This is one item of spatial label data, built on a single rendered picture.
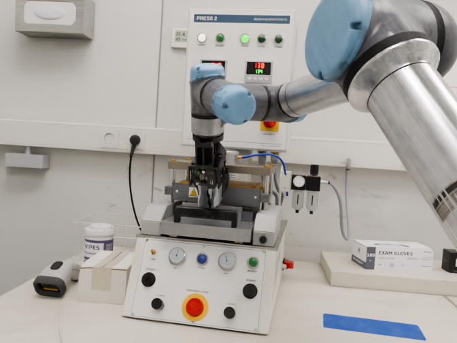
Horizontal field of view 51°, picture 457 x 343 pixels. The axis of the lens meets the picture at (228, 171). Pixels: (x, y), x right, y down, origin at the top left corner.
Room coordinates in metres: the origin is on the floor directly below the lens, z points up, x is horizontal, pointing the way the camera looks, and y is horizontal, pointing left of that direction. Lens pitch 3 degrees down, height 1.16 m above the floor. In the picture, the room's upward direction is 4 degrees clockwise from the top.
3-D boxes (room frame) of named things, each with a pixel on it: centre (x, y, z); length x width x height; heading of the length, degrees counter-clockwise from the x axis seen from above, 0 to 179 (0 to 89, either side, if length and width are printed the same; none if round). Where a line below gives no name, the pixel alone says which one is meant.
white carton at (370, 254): (1.57, -0.56, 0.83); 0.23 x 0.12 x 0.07; 97
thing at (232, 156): (1.34, -0.01, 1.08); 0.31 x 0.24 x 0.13; 80
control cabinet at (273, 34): (1.49, -0.02, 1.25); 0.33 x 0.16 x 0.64; 80
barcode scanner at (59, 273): (1.26, 0.43, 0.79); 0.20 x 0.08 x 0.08; 175
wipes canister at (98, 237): (1.41, 0.37, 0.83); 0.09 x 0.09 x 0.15
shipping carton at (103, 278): (1.25, 0.29, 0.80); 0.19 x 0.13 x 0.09; 175
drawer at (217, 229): (1.25, 0.02, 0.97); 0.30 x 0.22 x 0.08; 170
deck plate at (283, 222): (1.35, 0.01, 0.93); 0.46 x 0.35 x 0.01; 170
